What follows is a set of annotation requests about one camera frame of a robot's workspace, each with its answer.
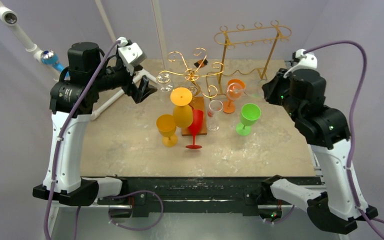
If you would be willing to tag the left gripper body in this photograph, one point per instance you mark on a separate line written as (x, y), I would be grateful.
(118, 76)

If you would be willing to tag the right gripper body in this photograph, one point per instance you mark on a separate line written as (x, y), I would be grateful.
(274, 91)

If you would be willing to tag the clear wine glass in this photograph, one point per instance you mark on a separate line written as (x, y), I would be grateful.
(165, 87)
(213, 112)
(254, 90)

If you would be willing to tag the orange goblet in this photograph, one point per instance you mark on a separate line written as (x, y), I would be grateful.
(230, 104)

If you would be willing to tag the yellow goblet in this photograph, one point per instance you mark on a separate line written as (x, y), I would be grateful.
(167, 128)
(182, 112)

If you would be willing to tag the gold scroll wine glass rack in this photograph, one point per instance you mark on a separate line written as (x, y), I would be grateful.
(191, 74)

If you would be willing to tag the red goblet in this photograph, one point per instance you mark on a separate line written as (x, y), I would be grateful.
(195, 128)

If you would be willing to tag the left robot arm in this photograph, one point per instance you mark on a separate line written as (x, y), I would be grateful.
(63, 181)

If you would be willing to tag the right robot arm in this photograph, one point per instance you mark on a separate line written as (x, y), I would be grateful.
(326, 131)

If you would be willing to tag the green goblet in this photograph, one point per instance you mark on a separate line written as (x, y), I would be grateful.
(249, 115)

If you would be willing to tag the white PVC pipe assembly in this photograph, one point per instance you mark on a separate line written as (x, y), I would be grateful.
(19, 33)

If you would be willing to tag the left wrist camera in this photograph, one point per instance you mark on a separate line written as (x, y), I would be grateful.
(130, 53)

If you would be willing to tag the gold rectangular wire rack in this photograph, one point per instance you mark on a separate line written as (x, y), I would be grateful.
(244, 42)

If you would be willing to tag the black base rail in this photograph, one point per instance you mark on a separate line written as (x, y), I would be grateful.
(209, 195)

